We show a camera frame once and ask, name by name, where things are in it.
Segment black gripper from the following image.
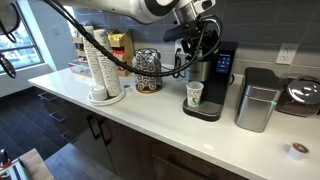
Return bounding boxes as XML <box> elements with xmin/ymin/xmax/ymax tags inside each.
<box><xmin>181</xmin><ymin>29</ymin><xmax>220</xmax><ymax>63</ymax></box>

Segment black Keurig coffee machine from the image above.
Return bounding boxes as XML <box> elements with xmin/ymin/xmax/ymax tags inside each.
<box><xmin>182</xmin><ymin>40</ymin><xmax>240</xmax><ymax>123</ymax></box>

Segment patterned pod carousel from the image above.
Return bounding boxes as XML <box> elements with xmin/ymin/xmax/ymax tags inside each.
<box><xmin>132</xmin><ymin>47</ymin><xmax>164</xmax><ymax>95</ymax></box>

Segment white cup lid stack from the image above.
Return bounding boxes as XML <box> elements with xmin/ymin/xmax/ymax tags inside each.
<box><xmin>89</xmin><ymin>84</ymin><xmax>110</xmax><ymax>102</ymax></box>

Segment donut print coffee pod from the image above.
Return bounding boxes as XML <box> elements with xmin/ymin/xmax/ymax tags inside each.
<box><xmin>287</xmin><ymin>141</ymin><xmax>311</xmax><ymax>162</ymax></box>

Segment wooden condiment rack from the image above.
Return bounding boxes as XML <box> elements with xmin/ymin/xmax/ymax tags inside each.
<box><xmin>68</xmin><ymin>28</ymin><xmax>135</xmax><ymax>79</ymax></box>

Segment red tea packets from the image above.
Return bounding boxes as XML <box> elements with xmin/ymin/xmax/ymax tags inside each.
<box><xmin>113</xmin><ymin>46</ymin><xmax>127</xmax><ymax>57</ymax></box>

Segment yellow sweetener packets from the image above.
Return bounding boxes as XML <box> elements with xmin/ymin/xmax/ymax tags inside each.
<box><xmin>107</xmin><ymin>31</ymin><xmax>126</xmax><ymax>43</ymax></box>

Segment stainless steel canister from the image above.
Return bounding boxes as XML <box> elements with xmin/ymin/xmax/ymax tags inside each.
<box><xmin>234</xmin><ymin>66</ymin><xmax>283</xmax><ymax>134</ymax></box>

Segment shorter patterned paper cup stack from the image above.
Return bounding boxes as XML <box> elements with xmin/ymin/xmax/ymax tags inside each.
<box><xmin>93</xmin><ymin>28</ymin><xmax>123</xmax><ymax>99</ymax></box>

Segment white round cup tray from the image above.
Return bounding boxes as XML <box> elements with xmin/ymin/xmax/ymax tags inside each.
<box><xmin>87</xmin><ymin>87</ymin><xmax>127</xmax><ymax>107</ymax></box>

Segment tall patterned paper cup stack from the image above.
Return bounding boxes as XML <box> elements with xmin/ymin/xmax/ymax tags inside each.
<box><xmin>81</xmin><ymin>25</ymin><xmax>106</xmax><ymax>88</ymax></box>

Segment dark wood base cabinet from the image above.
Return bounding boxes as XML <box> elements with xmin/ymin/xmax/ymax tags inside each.
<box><xmin>35</xmin><ymin>87</ymin><xmax>255</xmax><ymax>180</ymax></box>

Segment dark round appliance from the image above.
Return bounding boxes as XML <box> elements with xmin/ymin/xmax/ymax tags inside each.
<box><xmin>275</xmin><ymin>75</ymin><xmax>320</xmax><ymax>119</ymax></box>

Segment window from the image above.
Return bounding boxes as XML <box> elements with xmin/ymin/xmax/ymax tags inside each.
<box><xmin>0</xmin><ymin>0</ymin><xmax>45</xmax><ymax>73</ymax></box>

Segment light wooden table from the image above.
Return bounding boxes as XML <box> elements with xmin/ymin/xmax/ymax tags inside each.
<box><xmin>0</xmin><ymin>148</ymin><xmax>56</xmax><ymax>180</ymax></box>

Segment black orange clamp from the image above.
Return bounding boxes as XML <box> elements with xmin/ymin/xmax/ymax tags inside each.
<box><xmin>0</xmin><ymin>148</ymin><xmax>13</xmax><ymax>170</ymax></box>

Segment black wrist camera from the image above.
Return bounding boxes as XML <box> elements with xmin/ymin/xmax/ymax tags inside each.
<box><xmin>162</xmin><ymin>24</ymin><xmax>202</xmax><ymax>43</ymax></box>

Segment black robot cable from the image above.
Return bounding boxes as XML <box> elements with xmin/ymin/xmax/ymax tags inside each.
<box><xmin>43</xmin><ymin>0</ymin><xmax>225</xmax><ymax>79</ymax></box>

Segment white wall outlet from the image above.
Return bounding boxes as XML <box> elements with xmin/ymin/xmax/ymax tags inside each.
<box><xmin>274</xmin><ymin>42</ymin><xmax>300</xmax><ymax>66</ymax></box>

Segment black cabinet handle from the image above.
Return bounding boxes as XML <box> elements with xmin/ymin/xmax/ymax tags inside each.
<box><xmin>86</xmin><ymin>113</ymin><xmax>102</xmax><ymax>141</ymax></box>
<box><xmin>97</xmin><ymin>118</ymin><xmax>114</xmax><ymax>147</ymax></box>

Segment black cable loop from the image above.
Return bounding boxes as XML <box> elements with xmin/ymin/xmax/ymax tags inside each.
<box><xmin>0</xmin><ymin>0</ymin><xmax>22</xmax><ymax>80</ymax></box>

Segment aluminium profile rail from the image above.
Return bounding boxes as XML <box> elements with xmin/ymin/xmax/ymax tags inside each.
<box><xmin>0</xmin><ymin>159</ymin><xmax>32</xmax><ymax>180</ymax></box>

